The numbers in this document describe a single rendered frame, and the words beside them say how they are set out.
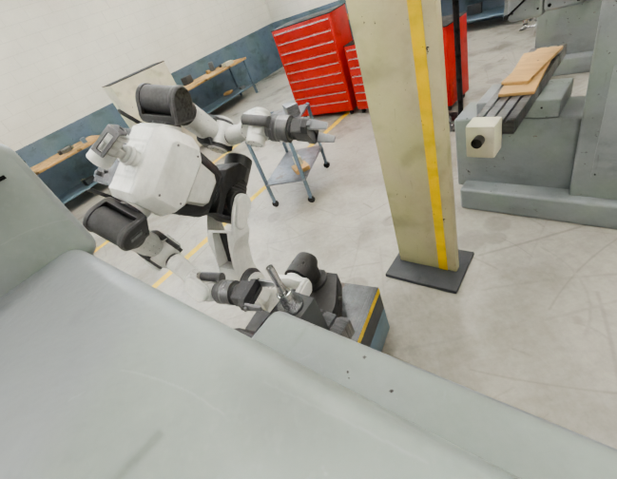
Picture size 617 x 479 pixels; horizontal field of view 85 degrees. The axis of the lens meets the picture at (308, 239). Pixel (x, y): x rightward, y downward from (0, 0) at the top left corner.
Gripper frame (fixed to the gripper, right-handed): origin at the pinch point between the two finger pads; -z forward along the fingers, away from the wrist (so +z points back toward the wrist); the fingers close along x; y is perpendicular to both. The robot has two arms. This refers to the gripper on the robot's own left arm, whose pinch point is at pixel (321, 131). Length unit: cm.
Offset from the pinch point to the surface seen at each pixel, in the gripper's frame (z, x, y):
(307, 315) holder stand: -6, -5, -59
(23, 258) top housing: 4, 75, -45
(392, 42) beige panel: -6, -54, 67
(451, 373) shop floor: -66, -108, -90
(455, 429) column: -42, 66, -52
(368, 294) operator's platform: -13, -100, -56
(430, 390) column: -39, 63, -50
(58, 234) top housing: 3, 73, -42
